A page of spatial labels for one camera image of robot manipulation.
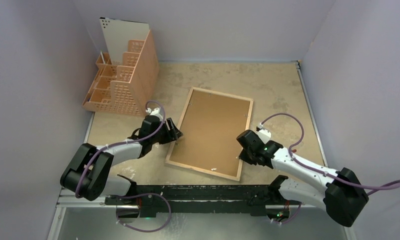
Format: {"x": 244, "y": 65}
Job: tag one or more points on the white wooden picture frame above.
{"x": 176, "y": 142}

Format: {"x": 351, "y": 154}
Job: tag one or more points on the brown cardboard backing board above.
{"x": 209, "y": 132}

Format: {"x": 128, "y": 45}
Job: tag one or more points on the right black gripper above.
{"x": 246, "y": 154}

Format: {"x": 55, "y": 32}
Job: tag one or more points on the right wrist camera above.
{"x": 263, "y": 133}

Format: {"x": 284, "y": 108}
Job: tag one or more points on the aluminium table frame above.
{"x": 206, "y": 150}

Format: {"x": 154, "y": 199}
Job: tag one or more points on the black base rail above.
{"x": 202, "y": 199}

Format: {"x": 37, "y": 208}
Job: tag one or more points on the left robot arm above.
{"x": 87, "y": 174}

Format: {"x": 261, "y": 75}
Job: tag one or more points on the orange plastic file organizer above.
{"x": 126, "y": 88}

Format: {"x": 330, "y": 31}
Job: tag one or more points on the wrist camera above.
{"x": 158, "y": 112}
{"x": 263, "y": 133}

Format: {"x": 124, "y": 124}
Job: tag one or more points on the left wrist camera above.
{"x": 158, "y": 112}

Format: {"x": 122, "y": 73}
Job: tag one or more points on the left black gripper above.
{"x": 170, "y": 136}

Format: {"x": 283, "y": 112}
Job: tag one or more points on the beige perforated folder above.
{"x": 117, "y": 33}

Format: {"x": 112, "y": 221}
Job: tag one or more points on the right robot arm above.
{"x": 336, "y": 192}

